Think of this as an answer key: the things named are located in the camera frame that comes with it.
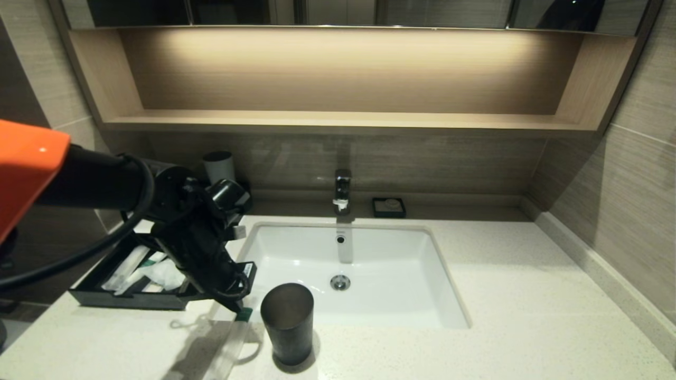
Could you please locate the black box drawer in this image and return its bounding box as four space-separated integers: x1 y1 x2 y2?
69 232 206 311

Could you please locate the white crumpled pouch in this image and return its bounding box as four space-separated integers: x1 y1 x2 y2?
144 260 186 292

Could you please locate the dark metal tumbler cup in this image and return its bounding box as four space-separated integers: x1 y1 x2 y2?
260 283 315 366

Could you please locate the grey white cup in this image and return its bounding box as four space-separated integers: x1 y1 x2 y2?
203 151 236 185

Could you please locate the chrome faucet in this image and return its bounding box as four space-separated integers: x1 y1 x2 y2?
333 169 353 214

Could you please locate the white ceramic sink basin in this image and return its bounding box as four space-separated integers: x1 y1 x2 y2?
232 222 472 330

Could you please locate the black soap dish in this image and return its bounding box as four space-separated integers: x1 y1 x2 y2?
372 197 407 219

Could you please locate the mirror cabinet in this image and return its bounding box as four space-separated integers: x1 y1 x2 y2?
58 0 655 35

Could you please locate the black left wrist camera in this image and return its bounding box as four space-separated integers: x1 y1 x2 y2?
203 178 251 239

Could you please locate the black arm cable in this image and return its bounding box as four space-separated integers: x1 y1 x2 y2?
0 153 156 290

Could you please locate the wooden wall shelf niche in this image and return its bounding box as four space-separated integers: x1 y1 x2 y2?
48 24 661 138

